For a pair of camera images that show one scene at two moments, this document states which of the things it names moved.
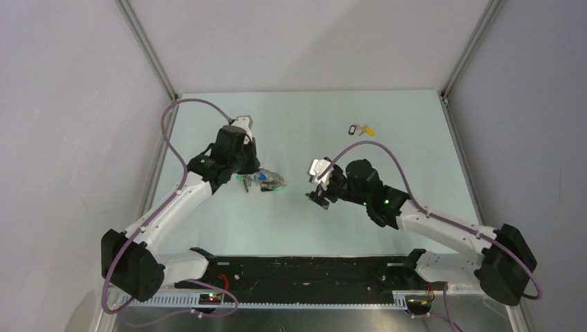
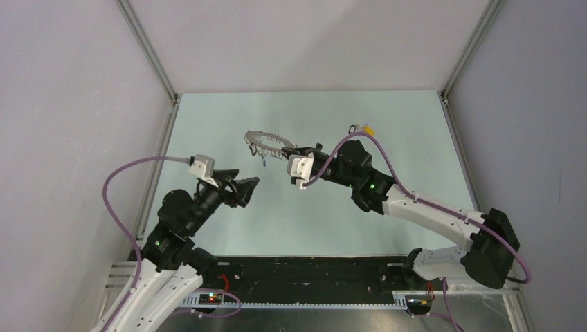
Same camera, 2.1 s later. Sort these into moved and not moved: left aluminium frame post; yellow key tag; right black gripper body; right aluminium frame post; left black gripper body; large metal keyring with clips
Moved: right black gripper body; large metal keyring with clips; left black gripper body
Not moved: right aluminium frame post; yellow key tag; left aluminium frame post
